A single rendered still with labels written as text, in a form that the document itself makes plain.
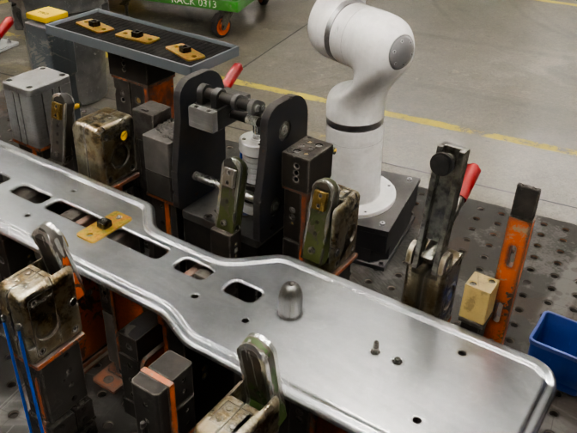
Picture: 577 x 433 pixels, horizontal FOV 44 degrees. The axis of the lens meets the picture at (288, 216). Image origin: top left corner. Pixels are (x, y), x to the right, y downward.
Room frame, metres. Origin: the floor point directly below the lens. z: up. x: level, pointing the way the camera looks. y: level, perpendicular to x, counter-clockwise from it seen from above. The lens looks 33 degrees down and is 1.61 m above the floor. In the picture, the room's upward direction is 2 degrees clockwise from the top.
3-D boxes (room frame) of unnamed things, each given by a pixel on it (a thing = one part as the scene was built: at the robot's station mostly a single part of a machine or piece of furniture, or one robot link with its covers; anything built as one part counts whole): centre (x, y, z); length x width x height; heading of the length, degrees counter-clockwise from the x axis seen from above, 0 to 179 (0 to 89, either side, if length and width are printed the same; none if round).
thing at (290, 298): (0.72, -0.01, 1.02); 0.03 x 0.03 x 0.07
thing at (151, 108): (1.14, 0.24, 0.90); 0.05 x 0.05 x 0.40; 57
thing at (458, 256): (0.79, -0.20, 0.88); 0.07 x 0.06 x 0.35; 147
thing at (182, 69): (1.31, 0.29, 1.16); 0.37 x 0.14 x 0.02; 57
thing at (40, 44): (1.45, 0.51, 0.92); 0.08 x 0.08 x 0.44; 57
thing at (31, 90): (1.22, 0.47, 0.90); 0.13 x 0.10 x 0.41; 147
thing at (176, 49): (1.24, 0.20, 1.17); 0.08 x 0.04 x 0.01; 39
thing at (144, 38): (1.31, 0.30, 1.17); 0.08 x 0.04 x 0.01; 61
